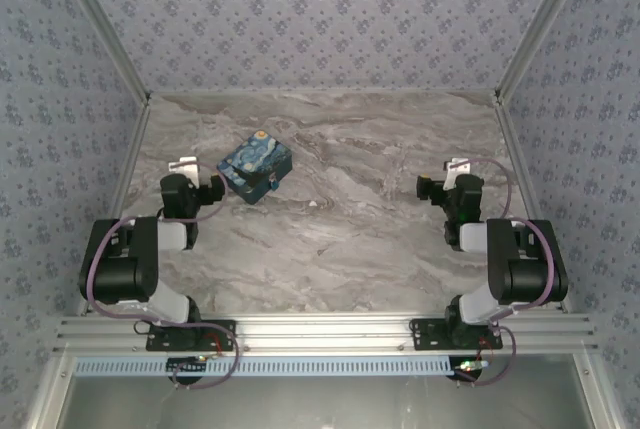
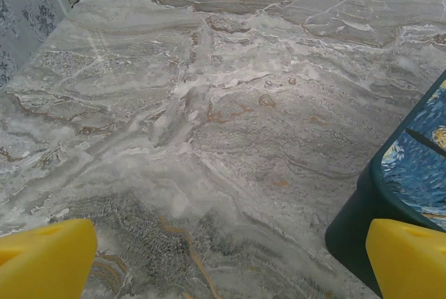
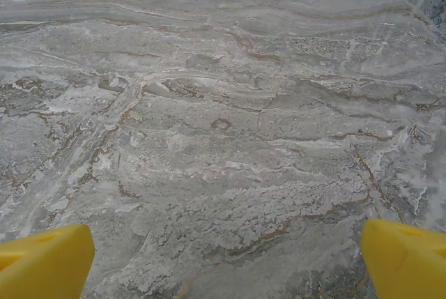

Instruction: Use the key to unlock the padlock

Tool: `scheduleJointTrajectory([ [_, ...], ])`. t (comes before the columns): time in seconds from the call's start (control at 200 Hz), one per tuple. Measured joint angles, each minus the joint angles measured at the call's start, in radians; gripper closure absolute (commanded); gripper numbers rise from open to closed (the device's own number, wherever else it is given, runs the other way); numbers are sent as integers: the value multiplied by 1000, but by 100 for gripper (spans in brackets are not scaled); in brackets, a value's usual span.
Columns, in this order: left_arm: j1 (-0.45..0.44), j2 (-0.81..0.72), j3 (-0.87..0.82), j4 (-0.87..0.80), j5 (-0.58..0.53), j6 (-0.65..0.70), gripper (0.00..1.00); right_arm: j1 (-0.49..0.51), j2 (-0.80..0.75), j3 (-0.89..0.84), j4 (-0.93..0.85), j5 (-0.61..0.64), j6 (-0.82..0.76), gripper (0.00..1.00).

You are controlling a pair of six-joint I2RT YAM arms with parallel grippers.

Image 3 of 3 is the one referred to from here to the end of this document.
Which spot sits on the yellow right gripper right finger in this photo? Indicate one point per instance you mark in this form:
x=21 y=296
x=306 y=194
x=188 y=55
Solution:
x=407 y=264

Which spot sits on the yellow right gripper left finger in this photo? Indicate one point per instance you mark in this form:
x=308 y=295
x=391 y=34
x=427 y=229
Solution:
x=45 y=264

